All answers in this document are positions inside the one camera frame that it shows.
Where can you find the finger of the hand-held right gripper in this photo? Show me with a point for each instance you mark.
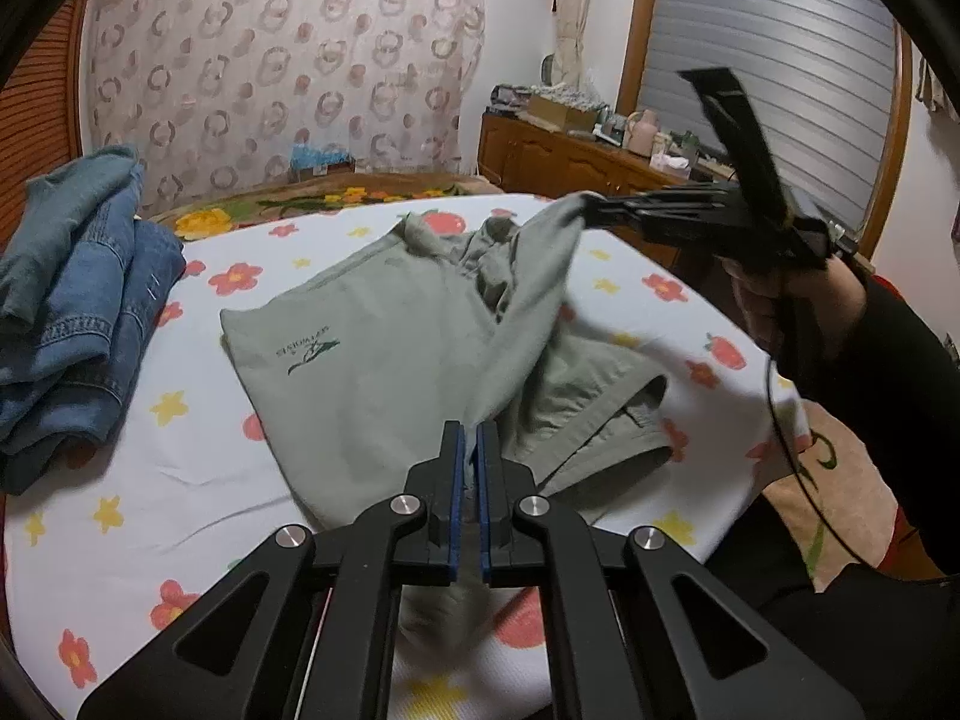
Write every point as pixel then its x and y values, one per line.
pixel 619 220
pixel 637 202

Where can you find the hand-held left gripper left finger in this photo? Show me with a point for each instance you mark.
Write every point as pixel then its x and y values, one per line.
pixel 454 499

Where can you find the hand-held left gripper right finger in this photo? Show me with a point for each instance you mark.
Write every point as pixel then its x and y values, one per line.
pixel 484 499

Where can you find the grey-green polo shirt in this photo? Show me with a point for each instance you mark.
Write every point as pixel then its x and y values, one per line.
pixel 375 360

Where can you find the person's right forearm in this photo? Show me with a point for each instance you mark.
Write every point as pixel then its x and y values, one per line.
pixel 885 405

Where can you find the person's right hand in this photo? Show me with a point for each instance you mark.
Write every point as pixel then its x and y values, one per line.
pixel 757 307

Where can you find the pink kettle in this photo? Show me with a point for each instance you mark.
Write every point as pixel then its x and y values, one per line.
pixel 641 133

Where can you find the wooden dresser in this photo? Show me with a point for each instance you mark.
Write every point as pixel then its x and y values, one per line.
pixel 547 159

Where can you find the cardboard box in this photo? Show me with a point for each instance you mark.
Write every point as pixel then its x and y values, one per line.
pixel 562 112

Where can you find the white desk fan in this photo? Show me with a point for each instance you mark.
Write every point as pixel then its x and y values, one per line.
pixel 548 69

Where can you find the window with grey shutter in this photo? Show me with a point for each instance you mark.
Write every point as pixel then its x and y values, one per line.
pixel 772 60

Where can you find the cream curtain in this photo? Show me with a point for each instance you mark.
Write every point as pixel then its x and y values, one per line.
pixel 585 7

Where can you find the white floral bed sheet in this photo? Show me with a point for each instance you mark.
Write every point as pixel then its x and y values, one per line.
pixel 225 510

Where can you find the hanging light cloth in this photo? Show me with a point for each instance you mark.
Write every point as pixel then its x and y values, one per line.
pixel 937 90

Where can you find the blue plastic bag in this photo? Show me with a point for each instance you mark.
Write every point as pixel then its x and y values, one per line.
pixel 319 157

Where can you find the person's dark clothed body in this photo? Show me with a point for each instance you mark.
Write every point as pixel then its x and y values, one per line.
pixel 825 637

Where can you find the wooden slatted wardrobe door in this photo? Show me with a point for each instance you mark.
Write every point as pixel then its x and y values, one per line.
pixel 37 120

